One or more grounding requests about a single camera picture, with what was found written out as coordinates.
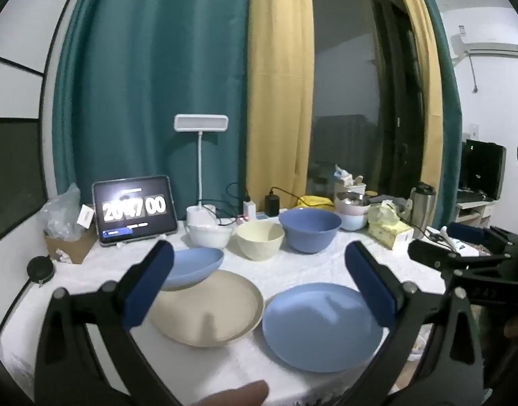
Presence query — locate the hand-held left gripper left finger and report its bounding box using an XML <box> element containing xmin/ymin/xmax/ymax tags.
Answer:
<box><xmin>34</xmin><ymin>239</ymin><xmax>187</xmax><ymax>406</ymax></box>

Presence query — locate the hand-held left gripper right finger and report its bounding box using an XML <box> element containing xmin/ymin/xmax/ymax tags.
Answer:
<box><xmin>344</xmin><ymin>240</ymin><xmax>488</xmax><ymax>406</ymax></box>

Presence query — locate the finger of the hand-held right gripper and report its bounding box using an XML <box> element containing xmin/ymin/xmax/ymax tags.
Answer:
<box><xmin>447</xmin><ymin>222</ymin><xmax>518</xmax><ymax>256</ymax></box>
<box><xmin>408</xmin><ymin>239</ymin><xmax>459</xmax><ymax>272</ymax></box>

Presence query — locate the shallow blue bowl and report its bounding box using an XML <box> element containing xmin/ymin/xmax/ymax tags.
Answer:
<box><xmin>159</xmin><ymin>247</ymin><xmax>225</xmax><ymax>292</ymax></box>

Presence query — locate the blue plate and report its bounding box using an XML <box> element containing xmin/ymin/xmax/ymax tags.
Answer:
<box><xmin>262</xmin><ymin>284</ymin><xmax>391</xmax><ymax>374</ymax></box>

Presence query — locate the beige plate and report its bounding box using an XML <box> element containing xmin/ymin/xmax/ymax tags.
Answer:
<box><xmin>149</xmin><ymin>270</ymin><xmax>265</xmax><ymax>348</ymax></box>

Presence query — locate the white bowl with red pattern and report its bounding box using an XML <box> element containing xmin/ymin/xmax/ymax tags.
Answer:
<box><xmin>185</xmin><ymin>222</ymin><xmax>234</xmax><ymax>250</ymax></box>

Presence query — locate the large deep blue bowl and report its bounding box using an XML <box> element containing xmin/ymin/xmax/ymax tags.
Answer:
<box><xmin>278</xmin><ymin>207</ymin><xmax>343</xmax><ymax>254</ymax></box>

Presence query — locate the cream bowl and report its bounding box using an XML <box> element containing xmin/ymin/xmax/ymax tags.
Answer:
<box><xmin>235</xmin><ymin>221</ymin><xmax>285</xmax><ymax>261</ymax></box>

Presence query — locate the person's left hand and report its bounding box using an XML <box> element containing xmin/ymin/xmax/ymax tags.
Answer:
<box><xmin>191</xmin><ymin>380</ymin><xmax>270</xmax><ymax>406</ymax></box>

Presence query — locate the white cabinet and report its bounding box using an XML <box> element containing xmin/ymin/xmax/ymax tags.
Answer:
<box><xmin>455</xmin><ymin>199</ymin><xmax>503</xmax><ymax>230</ymax></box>

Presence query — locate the white plastic object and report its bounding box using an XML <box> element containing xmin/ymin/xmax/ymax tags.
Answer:
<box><xmin>428</xmin><ymin>226</ymin><xmax>469</xmax><ymax>256</ymax></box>

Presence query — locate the steel thermos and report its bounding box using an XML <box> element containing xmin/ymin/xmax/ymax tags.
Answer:
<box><xmin>408</xmin><ymin>182</ymin><xmax>437</xmax><ymax>238</ymax></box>

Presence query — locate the yellow tissue box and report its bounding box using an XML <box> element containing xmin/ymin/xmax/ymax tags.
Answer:
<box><xmin>367</xmin><ymin>201</ymin><xmax>415</xmax><ymax>250</ymax></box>

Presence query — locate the black monitor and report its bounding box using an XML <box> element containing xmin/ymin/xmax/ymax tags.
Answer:
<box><xmin>459</xmin><ymin>139</ymin><xmax>507</xmax><ymax>202</ymax></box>

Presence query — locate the tablet with clock display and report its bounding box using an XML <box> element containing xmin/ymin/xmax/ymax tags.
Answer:
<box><xmin>92</xmin><ymin>175</ymin><xmax>179</xmax><ymax>247</ymax></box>

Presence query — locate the pink bowl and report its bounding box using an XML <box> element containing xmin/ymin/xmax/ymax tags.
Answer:
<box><xmin>334</xmin><ymin>192</ymin><xmax>372</xmax><ymax>217</ymax></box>

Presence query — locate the cardboard box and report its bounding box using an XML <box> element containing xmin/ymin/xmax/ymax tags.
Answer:
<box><xmin>43</xmin><ymin>224</ymin><xmax>99</xmax><ymax>265</ymax></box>

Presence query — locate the white tag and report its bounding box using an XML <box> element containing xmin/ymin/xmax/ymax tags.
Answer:
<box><xmin>77</xmin><ymin>203</ymin><xmax>95</xmax><ymax>229</ymax></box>

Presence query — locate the metal bowl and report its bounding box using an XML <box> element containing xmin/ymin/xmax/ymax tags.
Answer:
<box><xmin>336</xmin><ymin>191</ymin><xmax>370</xmax><ymax>204</ymax></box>

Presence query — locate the yellow package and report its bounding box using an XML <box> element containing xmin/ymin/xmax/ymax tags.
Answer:
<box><xmin>294</xmin><ymin>195</ymin><xmax>334</xmax><ymax>209</ymax></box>

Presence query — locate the black round object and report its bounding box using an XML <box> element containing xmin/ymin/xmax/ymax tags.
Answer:
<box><xmin>27</xmin><ymin>256</ymin><xmax>55</xmax><ymax>285</ymax></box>

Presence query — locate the white container with items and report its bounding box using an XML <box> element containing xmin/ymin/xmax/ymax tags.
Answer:
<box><xmin>334</xmin><ymin>164</ymin><xmax>368</xmax><ymax>197</ymax></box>

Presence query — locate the clear plastic bag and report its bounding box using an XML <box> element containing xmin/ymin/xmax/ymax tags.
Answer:
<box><xmin>36</xmin><ymin>183</ymin><xmax>84</xmax><ymax>238</ymax></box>

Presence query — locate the teal curtain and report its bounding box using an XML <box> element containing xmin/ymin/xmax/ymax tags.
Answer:
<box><xmin>415</xmin><ymin>0</ymin><xmax>463</xmax><ymax>229</ymax></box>
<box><xmin>51</xmin><ymin>0</ymin><xmax>252</xmax><ymax>221</ymax></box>

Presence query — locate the white tablecloth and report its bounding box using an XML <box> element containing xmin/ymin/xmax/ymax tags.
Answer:
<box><xmin>0</xmin><ymin>219</ymin><xmax>451</xmax><ymax>406</ymax></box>

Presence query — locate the white power strip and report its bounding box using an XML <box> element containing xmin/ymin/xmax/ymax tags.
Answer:
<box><xmin>236</xmin><ymin>214</ymin><xmax>280</xmax><ymax>225</ymax></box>

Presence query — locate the yellow curtain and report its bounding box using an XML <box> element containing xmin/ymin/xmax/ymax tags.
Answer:
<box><xmin>246</xmin><ymin>0</ymin><xmax>315</xmax><ymax>210</ymax></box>
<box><xmin>389</xmin><ymin>0</ymin><xmax>444</xmax><ymax>229</ymax></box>

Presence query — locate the white desk lamp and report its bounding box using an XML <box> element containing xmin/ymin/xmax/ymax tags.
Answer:
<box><xmin>174</xmin><ymin>114</ymin><xmax>230</xmax><ymax>228</ymax></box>

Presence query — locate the white air conditioner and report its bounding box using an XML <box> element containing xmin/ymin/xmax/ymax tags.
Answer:
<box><xmin>450</xmin><ymin>33</ymin><xmax>518</xmax><ymax>67</ymax></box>

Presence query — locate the dark window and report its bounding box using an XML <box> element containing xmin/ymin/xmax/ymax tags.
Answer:
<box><xmin>310</xmin><ymin>0</ymin><xmax>425</xmax><ymax>204</ymax></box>

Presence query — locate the black charger cable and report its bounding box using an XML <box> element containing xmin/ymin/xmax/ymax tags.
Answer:
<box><xmin>217</xmin><ymin>181</ymin><xmax>250</xmax><ymax>221</ymax></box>
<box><xmin>269</xmin><ymin>186</ymin><xmax>312</xmax><ymax>209</ymax></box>

